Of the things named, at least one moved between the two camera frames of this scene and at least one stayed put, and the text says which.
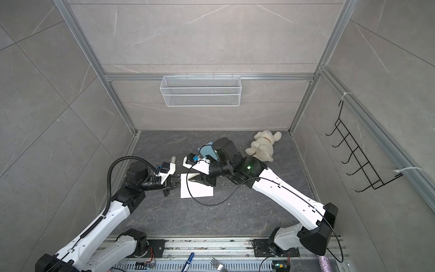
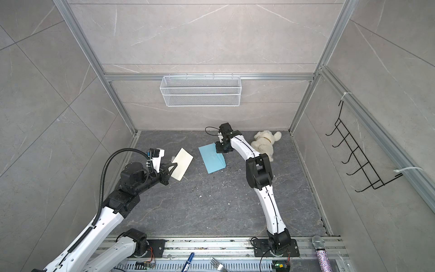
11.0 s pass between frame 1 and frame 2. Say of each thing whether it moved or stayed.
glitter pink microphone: stayed
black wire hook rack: stayed
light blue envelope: stayed
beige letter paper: moved
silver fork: stayed
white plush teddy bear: stayed
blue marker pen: stayed
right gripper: moved
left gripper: moved
